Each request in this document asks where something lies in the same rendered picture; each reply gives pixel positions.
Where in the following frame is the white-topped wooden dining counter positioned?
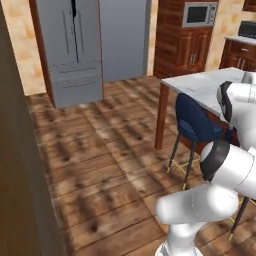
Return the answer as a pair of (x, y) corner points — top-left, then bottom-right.
(154, 66), (256, 155)

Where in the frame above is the grey steel fridge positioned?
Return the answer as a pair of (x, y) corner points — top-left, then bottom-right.
(34, 0), (152, 109)

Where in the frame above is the tall wooden cupboard unit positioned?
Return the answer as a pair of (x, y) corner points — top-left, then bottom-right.
(152, 0), (220, 80)

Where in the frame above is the brown wooden cabinet side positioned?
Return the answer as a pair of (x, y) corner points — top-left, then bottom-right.
(0, 2), (67, 256)

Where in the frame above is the wooden base cupboard run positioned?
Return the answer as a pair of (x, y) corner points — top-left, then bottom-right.
(218, 35), (256, 72)

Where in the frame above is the silver microwave oven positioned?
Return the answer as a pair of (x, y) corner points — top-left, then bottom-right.
(181, 1), (219, 29)

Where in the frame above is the black toaster oven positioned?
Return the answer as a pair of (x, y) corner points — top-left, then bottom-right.
(237, 20), (256, 40)

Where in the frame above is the wooden wall cupboard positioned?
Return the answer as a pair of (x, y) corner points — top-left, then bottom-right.
(242, 0), (256, 13)

